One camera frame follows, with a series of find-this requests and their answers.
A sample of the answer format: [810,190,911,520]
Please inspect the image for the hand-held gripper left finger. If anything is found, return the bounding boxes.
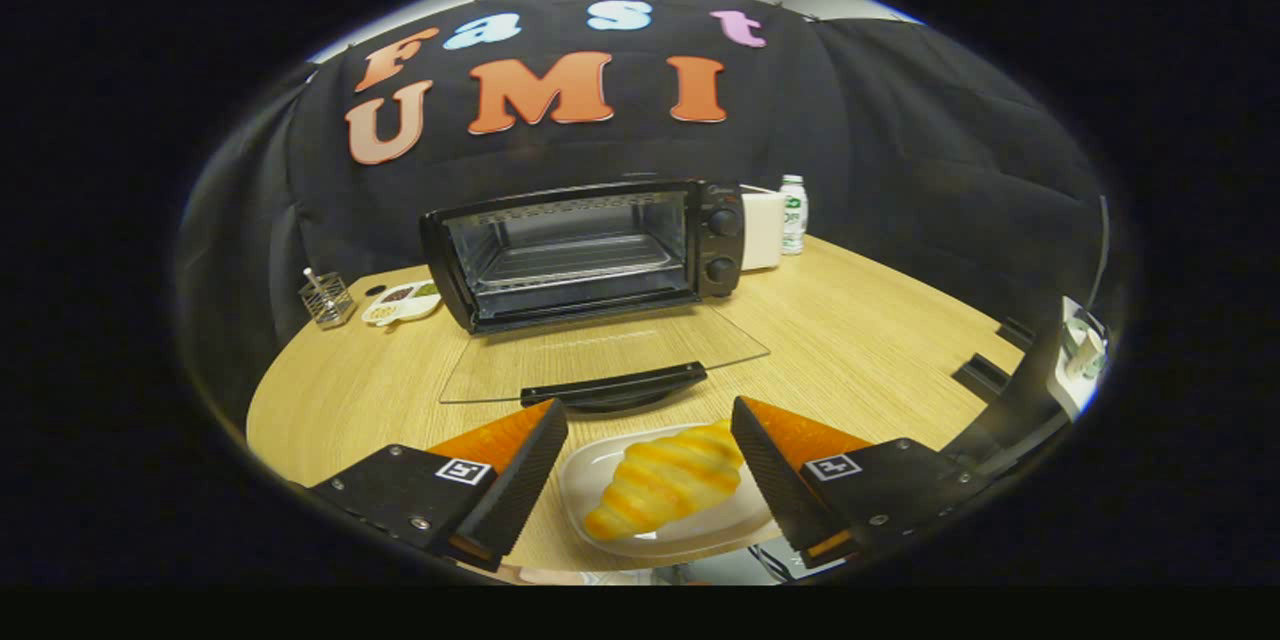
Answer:
[300,399,569,573]

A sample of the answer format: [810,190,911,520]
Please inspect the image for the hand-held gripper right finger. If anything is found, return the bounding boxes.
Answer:
[731,396,1001,569]

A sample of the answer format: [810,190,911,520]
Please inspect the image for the golden croissant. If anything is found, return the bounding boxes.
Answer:
[583,420,746,542]

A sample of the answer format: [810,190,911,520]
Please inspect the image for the black toaster oven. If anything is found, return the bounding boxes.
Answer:
[420,180,771,416]

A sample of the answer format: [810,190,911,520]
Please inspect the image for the white pop-up toaster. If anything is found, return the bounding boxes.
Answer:
[740,185,787,272]

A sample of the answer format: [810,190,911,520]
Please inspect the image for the white oval plate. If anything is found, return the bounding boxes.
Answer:
[557,423,786,561]

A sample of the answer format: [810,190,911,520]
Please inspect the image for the white divided snack dish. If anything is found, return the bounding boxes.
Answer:
[361,280,443,326]

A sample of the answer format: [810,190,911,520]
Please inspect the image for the white plastic bottle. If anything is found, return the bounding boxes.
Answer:
[779,174,809,256]

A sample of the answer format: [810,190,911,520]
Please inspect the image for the wire mesh holder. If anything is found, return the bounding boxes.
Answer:
[299,268,356,331]

